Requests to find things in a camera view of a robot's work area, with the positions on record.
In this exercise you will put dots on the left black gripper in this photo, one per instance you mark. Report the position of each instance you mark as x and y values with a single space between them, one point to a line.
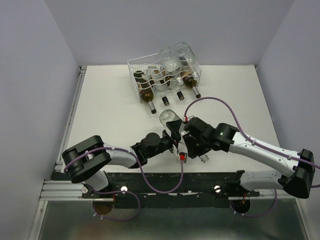
174 126

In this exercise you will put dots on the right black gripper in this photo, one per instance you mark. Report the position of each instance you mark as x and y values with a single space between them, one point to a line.
192 150

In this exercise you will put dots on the frosted clear tall bottle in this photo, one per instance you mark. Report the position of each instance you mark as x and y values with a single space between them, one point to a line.
169 115

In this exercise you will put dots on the clear bottle black cap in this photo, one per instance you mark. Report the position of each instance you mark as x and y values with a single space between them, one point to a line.
174 87

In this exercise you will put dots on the dark wine bottle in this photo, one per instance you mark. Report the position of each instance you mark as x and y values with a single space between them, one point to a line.
145 92

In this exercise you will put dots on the green wine bottle brown label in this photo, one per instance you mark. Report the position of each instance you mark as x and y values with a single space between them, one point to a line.
190 82

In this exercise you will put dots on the small bottle brown label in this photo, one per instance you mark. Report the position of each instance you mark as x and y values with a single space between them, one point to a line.
158 84

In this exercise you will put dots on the clear bottle silver cap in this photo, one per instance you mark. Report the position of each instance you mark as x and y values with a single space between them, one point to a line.
171 63

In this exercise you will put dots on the clear round bottle back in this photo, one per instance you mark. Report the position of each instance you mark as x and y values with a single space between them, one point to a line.
187 58

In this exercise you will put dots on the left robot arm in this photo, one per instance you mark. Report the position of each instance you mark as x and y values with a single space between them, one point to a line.
83 161

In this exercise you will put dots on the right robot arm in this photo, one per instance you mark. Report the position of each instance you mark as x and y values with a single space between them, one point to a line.
291 171

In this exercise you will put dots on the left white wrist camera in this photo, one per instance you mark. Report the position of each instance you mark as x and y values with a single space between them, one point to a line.
180 156

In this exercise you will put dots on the white wire wine rack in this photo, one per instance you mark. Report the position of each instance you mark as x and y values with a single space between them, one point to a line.
143 63

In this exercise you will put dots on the black mounting rail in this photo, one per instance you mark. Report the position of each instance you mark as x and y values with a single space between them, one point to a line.
171 190

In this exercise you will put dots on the aluminium extrusion rail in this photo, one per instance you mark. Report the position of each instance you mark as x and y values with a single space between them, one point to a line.
60 190

